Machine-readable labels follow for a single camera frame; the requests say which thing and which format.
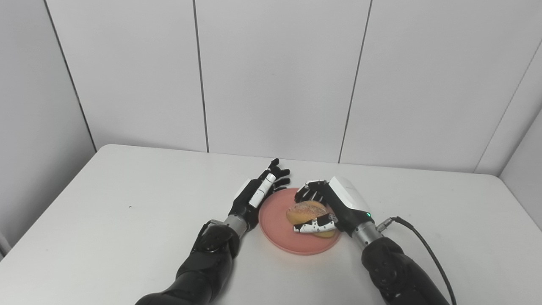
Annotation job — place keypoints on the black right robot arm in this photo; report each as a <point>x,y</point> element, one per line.
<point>394,267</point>

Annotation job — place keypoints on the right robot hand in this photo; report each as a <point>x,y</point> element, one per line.
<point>338,203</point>

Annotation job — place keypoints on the golden bread roll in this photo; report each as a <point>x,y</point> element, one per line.
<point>307,212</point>

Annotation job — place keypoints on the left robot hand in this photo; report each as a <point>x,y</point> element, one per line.
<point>258,195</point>

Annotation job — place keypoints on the pink round plate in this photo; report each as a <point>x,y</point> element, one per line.
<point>275,220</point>

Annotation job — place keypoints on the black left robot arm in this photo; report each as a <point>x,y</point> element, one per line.
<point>203,267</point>

